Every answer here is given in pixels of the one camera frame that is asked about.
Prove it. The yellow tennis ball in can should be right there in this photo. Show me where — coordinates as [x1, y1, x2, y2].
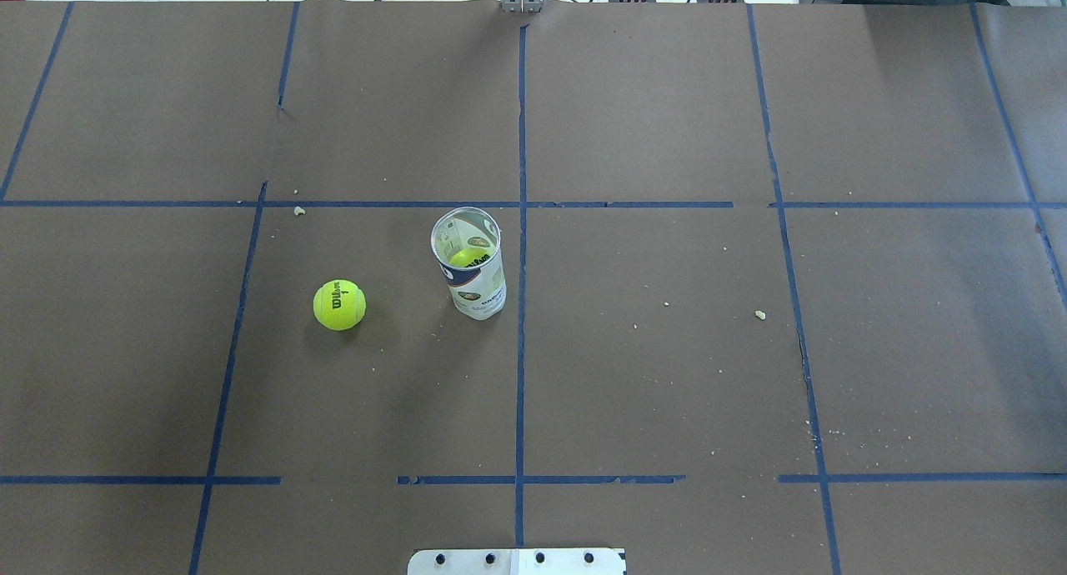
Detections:
[448, 246, 492, 270]

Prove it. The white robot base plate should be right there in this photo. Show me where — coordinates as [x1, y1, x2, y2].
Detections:
[407, 547, 628, 574]

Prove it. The clear tennis ball can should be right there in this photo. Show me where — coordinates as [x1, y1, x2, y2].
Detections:
[430, 207, 507, 321]

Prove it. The yellow Wilson tennis ball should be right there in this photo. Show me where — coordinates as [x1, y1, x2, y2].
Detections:
[313, 279, 367, 332]

